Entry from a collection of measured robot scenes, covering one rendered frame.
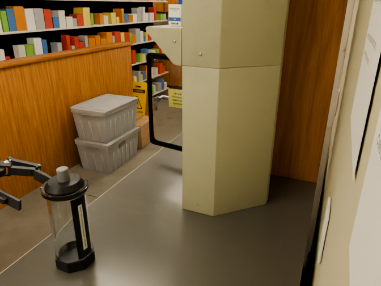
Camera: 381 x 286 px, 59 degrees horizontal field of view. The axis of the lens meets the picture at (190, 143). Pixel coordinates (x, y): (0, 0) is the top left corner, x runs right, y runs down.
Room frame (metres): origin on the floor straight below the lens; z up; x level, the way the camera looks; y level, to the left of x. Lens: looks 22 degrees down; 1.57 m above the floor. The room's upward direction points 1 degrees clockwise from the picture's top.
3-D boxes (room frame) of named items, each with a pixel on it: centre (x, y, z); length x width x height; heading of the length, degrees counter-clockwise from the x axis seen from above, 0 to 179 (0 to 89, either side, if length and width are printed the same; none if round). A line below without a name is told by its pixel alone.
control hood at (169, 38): (1.13, 0.02, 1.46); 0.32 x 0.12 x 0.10; 157
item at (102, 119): (3.29, 0.85, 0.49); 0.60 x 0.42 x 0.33; 157
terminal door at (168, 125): (1.33, 0.05, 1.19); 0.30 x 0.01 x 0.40; 59
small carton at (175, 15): (1.09, 0.03, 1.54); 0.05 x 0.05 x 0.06; 51
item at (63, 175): (0.71, 0.30, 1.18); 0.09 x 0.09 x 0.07
